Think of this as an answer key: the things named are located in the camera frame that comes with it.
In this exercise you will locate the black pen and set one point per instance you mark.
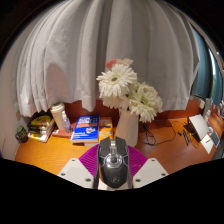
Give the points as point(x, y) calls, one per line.
point(185, 136)

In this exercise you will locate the black and yellow book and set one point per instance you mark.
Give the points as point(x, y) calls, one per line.
point(41, 120)

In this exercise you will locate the white flat device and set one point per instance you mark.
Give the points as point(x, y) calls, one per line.
point(199, 125)

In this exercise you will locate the white card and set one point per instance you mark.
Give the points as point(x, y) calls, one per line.
point(207, 144)

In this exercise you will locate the clear spray bottle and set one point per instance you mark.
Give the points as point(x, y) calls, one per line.
point(67, 124)

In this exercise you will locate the cream lidded tumbler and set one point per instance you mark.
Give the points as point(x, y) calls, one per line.
point(57, 116)

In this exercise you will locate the white flower bunch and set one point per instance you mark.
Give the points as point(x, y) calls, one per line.
point(116, 81)

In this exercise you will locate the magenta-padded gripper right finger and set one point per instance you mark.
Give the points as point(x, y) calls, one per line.
point(150, 170)

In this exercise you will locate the black grey computer mouse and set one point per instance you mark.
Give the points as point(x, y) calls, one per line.
point(114, 163)

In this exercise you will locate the white ceramic vase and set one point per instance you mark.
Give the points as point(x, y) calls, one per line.
point(126, 128)

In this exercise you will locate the red-brown book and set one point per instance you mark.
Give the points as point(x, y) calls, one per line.
point(60, 133)

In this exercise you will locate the white pleated curtain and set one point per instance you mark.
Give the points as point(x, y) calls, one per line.
point(83, 50)

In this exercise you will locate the orange book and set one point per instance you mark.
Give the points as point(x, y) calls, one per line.
point(106, 128)

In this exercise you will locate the yellow and white book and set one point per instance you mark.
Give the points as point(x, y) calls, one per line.
point(38, 136)

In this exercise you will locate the blue book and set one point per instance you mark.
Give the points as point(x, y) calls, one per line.
point(86, 128)

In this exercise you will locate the dark green mug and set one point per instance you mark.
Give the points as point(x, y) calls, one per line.
point(21, 135)

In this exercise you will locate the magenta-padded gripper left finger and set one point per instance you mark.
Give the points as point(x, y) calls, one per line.
point(75, 170)

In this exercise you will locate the dark window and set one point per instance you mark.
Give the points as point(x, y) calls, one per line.
point(204, 76)

